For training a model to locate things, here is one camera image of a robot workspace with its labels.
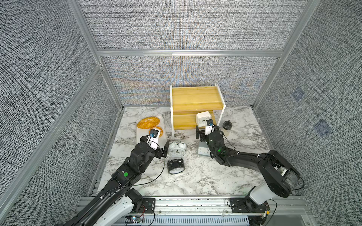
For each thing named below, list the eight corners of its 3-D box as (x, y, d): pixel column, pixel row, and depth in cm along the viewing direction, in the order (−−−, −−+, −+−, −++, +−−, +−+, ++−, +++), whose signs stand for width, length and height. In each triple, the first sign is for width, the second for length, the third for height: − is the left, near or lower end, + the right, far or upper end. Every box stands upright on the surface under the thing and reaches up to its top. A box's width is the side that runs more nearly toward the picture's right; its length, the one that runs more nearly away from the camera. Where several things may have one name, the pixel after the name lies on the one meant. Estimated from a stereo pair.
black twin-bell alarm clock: (168, 175, 86) (167, 168, 77) (167, 168, 89) (166, 161, 79) (184, 172, 87) (184, 164, 78) (182, 165, 90) (182, 157, 81)
